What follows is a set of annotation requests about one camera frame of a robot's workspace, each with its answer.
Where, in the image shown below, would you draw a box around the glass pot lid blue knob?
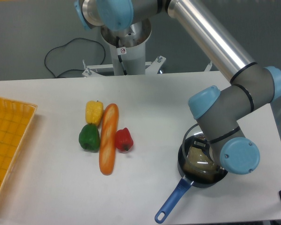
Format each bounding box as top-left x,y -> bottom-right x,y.
181,124 -> 221,175

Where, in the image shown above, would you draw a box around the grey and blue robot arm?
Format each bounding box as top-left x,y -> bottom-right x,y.
74,0 -> 281,174

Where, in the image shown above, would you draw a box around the red toy bell pepper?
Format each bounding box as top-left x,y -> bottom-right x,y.
115,127 -> 134,152

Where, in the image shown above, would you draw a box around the orange toy baguette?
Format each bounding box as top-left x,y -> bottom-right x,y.
99,103 -> 119,175

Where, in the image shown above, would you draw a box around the yellow toy bell pepper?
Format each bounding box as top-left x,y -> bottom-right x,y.
85,101 -> 104,127

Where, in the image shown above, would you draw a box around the green toy bell pepper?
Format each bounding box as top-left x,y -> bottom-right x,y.
79,124 -> 100,152

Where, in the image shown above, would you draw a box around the bagged slice of bread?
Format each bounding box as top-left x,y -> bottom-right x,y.
182,133 -> 225,184

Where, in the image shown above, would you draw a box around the yellow woven basket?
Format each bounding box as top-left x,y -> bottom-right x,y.
0,97 -> 37,195

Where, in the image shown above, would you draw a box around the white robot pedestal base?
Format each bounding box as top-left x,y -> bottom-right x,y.
85,16 -> 213,75

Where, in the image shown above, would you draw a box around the black pan with blue handle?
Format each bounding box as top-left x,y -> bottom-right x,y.
155,146 -> 228,224

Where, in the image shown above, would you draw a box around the black floor cable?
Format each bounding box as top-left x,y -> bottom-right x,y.
44,37 -> 106,79

